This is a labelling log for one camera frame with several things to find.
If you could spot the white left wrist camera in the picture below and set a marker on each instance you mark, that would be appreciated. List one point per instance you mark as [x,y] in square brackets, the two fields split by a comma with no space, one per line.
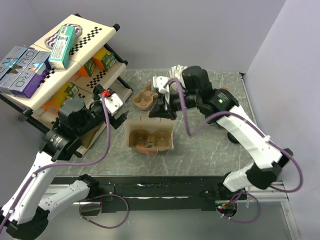
[111,103]

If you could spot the brown cardboard cup carrier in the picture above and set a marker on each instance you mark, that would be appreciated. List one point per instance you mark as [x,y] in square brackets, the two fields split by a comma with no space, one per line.
[144,100]

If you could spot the silver R+O box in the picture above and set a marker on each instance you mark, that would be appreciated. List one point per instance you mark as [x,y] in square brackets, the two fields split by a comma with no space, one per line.
[11,66]

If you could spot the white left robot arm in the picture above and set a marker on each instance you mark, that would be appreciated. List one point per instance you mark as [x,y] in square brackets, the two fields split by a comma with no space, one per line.
[27,214]

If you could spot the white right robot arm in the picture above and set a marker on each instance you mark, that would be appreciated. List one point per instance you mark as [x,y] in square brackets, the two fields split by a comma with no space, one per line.
[219,106]

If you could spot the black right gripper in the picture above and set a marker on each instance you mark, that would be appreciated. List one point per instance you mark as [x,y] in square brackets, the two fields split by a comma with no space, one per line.
[164,109]

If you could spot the teal product box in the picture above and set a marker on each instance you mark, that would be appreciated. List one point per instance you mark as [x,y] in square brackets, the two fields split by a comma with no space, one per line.
[59,57]

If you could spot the orange green box lower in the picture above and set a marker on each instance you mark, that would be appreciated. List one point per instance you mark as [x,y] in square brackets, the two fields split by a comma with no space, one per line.
[68,90]

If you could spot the orange green box upper right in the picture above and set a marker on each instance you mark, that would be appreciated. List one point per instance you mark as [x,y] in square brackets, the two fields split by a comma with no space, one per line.
[104,59]

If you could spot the orange green box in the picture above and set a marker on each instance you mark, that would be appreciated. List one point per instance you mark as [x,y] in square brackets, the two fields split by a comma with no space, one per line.
[68,90]
[104,59]
[87,69]

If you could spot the white wrapped straws bundle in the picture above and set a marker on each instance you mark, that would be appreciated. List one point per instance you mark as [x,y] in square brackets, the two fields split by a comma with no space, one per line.
[176,71]

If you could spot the cream tiered display shelf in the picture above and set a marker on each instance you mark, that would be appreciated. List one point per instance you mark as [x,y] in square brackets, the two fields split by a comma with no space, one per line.
[94,37]

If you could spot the purple R+O box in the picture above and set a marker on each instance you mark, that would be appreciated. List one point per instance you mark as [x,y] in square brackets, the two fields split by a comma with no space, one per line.
[32,76]

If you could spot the orange green box upper left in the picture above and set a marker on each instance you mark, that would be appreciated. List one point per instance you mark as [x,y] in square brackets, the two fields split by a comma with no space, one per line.
[87,69]

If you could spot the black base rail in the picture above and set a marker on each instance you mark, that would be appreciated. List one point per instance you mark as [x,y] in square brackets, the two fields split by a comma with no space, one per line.
[151,193]

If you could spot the brown paper takeout bag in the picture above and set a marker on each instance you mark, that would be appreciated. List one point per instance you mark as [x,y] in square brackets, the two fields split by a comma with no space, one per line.
[149,124]

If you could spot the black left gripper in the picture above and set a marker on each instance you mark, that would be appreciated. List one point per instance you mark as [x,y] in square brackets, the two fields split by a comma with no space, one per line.
[115,122]

